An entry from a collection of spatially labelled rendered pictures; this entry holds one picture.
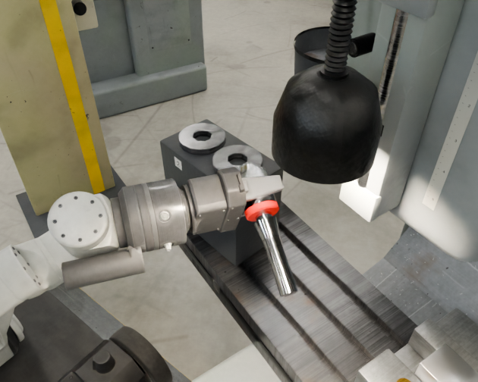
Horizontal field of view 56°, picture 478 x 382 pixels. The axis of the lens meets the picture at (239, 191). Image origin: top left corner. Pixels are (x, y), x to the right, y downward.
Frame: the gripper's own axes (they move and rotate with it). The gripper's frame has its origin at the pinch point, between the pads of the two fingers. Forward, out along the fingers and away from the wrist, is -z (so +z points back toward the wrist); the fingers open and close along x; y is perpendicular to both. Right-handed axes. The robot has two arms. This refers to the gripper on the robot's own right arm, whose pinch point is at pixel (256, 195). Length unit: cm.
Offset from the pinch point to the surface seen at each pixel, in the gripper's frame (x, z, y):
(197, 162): 16.3, 3.3, -15.3
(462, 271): 20.8, -41.5, 15.2
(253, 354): 30.4, -0.1, 18.3
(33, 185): 151, 55, -90
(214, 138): 16.8, -1.2, -20.1
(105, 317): 93, 28, -8
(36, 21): 85, 35, -126
